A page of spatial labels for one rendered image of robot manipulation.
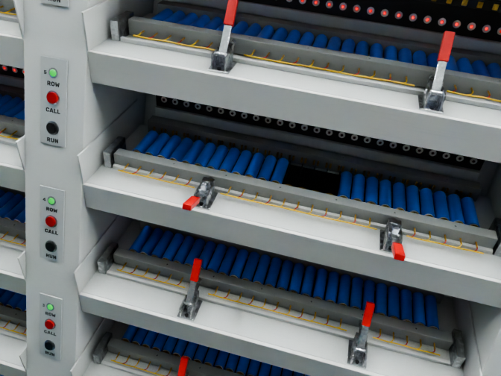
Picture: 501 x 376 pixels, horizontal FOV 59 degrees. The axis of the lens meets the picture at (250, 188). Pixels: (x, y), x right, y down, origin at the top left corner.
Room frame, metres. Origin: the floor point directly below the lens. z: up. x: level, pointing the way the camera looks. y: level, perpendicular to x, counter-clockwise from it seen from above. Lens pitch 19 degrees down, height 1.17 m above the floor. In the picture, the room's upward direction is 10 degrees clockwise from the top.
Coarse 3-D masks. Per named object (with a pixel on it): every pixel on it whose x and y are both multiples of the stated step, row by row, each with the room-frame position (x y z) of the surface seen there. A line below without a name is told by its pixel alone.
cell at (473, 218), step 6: (462, 198) 0.65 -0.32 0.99; (468, 198) 0.64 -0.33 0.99; (462, 204) 0.64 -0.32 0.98; (468, 204) 0.63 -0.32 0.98; (474, 204) 0.63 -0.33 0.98; (462, 210) 0.63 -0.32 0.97; (468, 210) 0.62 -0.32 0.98; (474, 210) 0.62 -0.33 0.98; (468, 216) 0.60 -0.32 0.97; (474, 216) 0.60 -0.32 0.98; (468, 222) 0.59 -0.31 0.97; (474, 222) 0.59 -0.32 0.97
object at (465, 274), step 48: (96, 144) 0.63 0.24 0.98; (336, 144) 0.71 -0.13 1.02; (96, 192) 0.60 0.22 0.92; (144, 192) 0.60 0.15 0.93; (192, 192) 0.61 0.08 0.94; (432, 192) 0.68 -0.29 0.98; (240, 240) 0.57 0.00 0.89; (288, 240) 0.56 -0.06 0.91; (336, 240) 0.55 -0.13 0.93; (432, 288) 0.53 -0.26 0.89; (480, 288) 0.52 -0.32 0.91
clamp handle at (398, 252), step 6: (396, 228) 0.54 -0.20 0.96; (390, 234) 0.54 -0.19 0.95; (396, 234) 0.54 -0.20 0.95; (396, 240) 0.52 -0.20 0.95; (396, 246) 0.50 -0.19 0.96; (402, 246) 0.50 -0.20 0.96; (396, 252) 0.48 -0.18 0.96; (402, 252) 0.48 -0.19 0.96; (396, 258) 0.48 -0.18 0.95; (402, 258) 0.48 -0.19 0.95
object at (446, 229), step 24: (144, 168) 0.64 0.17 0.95; (168, 168) 0.63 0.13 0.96; (192, 168) 0.63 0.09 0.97; (264, 192) 0.61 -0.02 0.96; (288, 192) 0.60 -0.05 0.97; (312, 192) 0.61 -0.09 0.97; (360, 216) 0.59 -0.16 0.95; (384, 216) 0.58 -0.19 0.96; (408, 216) 0.58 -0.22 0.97; (456, 240) 0.57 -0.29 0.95; (480, 240) 0.56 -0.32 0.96
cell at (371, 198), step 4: (368, 180) 0.66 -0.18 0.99; (372, 180) 0.66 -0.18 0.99; (376, 180) 0.66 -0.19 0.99; (368, 184) 0.65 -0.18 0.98; (372, 184) 0.65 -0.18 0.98; (376, 184) 0.65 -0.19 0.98; (368, 188) 0.64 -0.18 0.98; (372, 188) 0.64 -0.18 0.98; (376, 188) 0.64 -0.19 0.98; (368, 192) 0.63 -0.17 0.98; (372, 192) 0.63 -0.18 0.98; (376, 192) 0.63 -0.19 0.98; (368, 196) 0.62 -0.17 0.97; (372, 196) 0.62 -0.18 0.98; (376, 196) 0.63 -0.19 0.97; (368, 200) 0.61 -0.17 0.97; (372, 200) 0.61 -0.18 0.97; (376, 200) 0.62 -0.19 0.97; (376, 204) 0.61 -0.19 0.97
